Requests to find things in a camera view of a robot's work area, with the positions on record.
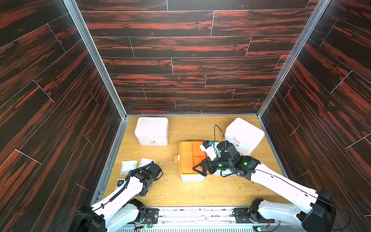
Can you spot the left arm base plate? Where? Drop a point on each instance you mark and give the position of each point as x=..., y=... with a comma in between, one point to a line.
x=147, y=217

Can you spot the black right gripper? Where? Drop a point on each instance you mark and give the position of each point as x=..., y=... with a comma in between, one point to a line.
x=209, y=165

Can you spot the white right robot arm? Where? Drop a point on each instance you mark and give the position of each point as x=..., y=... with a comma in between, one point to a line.
x=313, y=210

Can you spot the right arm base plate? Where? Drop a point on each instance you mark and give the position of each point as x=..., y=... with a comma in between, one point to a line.
x=245, y=215

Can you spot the white orange handled box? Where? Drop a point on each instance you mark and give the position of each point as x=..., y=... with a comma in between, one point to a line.
x=190, y=154

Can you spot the white pink first aid box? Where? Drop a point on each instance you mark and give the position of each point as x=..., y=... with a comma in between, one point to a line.
x=244, y=136

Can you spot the pink medicine chest box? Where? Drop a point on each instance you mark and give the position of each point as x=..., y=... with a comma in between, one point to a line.
x=152, y=131

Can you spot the aluminium frame rail left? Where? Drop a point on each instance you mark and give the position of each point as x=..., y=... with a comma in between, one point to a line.
x=83, y=30

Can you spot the aluminium frame rail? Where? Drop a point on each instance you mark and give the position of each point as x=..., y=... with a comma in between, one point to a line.
x=302, y=39
x=83, y=30

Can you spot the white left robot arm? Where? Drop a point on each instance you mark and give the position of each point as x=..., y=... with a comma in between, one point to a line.
x=120, y=207

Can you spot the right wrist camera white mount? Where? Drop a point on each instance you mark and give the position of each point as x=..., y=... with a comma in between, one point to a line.
x=209, y=149

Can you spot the aluminium frame rail right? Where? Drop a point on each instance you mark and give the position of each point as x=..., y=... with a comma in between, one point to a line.
x=302, y=39

